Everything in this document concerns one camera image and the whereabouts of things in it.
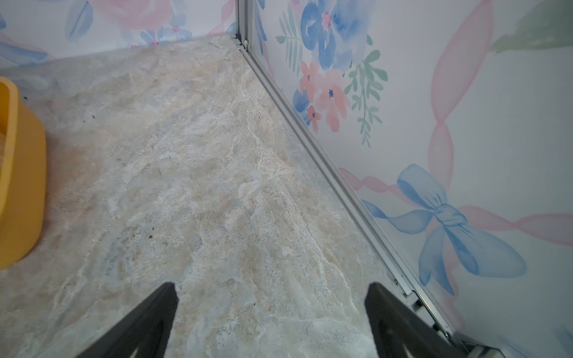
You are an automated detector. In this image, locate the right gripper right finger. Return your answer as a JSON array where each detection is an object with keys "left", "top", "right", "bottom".
[{"left": 365, "top": 282, "right": 463, "bottom": 357}]

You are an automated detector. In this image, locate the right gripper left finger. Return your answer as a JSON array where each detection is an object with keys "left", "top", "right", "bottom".
[{"left": 79, "top": 282, "right": 178, "bottom": 357}]

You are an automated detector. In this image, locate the yellow plastic storage box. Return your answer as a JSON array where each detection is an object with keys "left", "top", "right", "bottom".
[{"left": 1, "top": 78, "right": 47, "bottom": 269}]

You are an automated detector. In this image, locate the right corner aluminium post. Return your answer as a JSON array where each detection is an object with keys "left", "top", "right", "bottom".
[{"left": 236, "top": 0, "right": 254, "bottom": 50}]

